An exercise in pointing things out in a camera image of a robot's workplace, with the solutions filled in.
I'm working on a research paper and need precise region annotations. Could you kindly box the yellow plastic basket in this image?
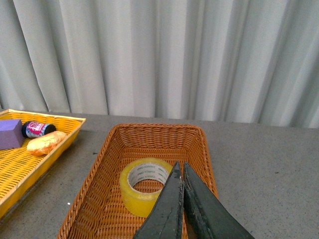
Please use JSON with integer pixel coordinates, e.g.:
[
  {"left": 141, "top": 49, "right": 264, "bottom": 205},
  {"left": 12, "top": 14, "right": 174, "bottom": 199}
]
[{"left": 0, "top": 109, "right": 86, "bottom": 217}]

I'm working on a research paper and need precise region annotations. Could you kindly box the yellow packing tape roll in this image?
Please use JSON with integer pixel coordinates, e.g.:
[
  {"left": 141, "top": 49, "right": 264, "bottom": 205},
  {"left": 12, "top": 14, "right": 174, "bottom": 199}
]
[{"left": 119, "top": 157, "right": 172, "bottom": 218}]

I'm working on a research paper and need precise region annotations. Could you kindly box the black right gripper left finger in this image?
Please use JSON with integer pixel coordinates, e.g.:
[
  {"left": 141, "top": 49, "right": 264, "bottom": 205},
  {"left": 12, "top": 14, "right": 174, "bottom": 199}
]
[{"left": 133, "top": 162, "right": 184, "bottom": 239}]

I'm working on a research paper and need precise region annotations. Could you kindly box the grey curtain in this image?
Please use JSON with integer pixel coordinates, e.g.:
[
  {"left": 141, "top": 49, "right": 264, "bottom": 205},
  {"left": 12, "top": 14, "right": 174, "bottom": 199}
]
[{"left": 0, "top": 0, "right": 319, "bottom": 128}]

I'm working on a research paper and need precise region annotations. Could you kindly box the small pink-labelled bottle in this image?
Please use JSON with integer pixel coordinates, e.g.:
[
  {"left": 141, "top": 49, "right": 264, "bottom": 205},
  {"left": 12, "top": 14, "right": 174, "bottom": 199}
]
[{"left": 21, "top": 121, "right": 56, "bottom": 138}]

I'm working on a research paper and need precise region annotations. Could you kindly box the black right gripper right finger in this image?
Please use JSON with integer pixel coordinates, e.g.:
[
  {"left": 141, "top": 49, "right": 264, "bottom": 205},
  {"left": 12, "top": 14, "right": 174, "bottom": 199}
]
[{"left": 183, "top": 162, "right": 253, "bottom": 239}]

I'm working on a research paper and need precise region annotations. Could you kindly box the toy bread loaf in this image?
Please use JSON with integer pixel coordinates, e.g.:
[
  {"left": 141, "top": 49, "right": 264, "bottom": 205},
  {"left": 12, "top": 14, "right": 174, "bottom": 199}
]
[{"left": 26, "top": 131, "right": 67, "bottom": 156}]

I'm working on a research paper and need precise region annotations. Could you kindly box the brown wicker basket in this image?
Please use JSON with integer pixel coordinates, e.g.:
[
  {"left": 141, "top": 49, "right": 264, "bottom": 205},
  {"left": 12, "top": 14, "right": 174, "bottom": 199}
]
[{"left": 57, "top": 123, "right": 217, "bottom": 239}]

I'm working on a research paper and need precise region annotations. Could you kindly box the purple foam block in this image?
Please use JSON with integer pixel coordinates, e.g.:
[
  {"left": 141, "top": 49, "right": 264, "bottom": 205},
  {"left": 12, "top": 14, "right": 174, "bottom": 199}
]
[{"left": 0, "top": 119, "right": 24, "bottom": 150}]

